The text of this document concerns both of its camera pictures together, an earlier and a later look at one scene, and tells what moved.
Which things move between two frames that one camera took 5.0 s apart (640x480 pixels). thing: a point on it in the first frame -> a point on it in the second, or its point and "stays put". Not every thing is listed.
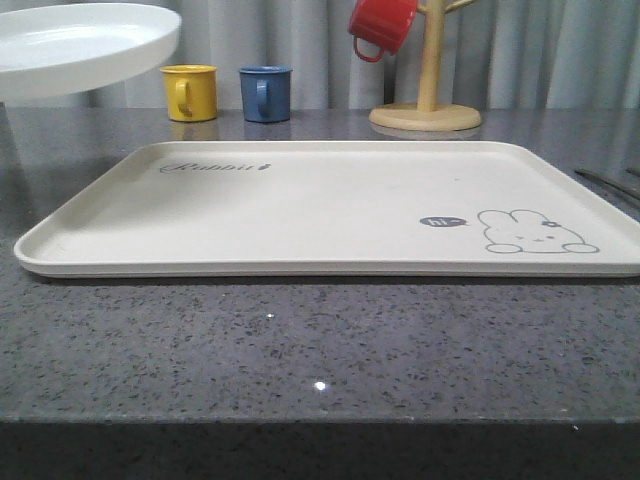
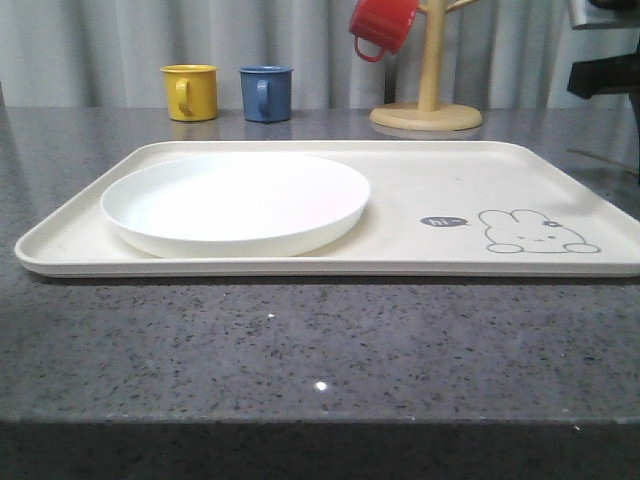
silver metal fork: [609, 183] -> [620, 166]
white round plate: [53, 47] -> [231, 205]
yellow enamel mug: [191, 91] stays put
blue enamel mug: [266, 92] stays put
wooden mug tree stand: [427, 115] stays put
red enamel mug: [380, 26] stays put
